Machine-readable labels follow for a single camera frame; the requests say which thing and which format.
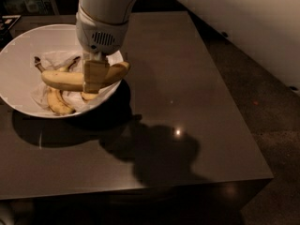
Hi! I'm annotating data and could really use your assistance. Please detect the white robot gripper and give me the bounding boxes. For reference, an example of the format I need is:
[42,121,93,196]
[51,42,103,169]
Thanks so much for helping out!
[76,7,128,94]

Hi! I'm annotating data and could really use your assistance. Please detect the large yellow banana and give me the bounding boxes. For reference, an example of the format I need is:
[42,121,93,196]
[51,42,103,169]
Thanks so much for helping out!
[34,56,130,92]

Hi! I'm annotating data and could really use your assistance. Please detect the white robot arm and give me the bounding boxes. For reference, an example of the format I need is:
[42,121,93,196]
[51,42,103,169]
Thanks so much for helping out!
[76,0,137,93]

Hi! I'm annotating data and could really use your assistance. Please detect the white paper towel in bowl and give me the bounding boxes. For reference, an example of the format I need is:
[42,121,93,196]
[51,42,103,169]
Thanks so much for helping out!
[31,51,113,116]

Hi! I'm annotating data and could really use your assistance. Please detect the right yellow banana in bowl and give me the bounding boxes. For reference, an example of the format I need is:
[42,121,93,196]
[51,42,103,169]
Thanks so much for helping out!
[81,92,98,102]

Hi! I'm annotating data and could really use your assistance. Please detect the yellow banana in bowl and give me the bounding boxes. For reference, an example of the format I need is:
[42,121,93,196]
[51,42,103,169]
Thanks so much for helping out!
[81,92,98,102]
[47,56,80,115]

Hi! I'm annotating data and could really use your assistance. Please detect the left yellow banana in bowl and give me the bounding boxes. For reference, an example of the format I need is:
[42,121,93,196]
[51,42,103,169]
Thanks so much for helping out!
[47,56,80,115]

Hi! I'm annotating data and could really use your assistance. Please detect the white bowl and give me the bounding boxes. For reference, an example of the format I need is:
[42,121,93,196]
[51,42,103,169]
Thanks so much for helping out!
[0,24,125,119]

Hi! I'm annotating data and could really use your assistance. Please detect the bottles on background shelf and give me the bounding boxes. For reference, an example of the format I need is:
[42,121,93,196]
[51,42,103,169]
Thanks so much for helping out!
[0,0,57,16]

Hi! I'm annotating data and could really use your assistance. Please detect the dark tray at left edge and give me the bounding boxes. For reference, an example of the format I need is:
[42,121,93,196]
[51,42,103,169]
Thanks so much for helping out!
[0,15,21,48]

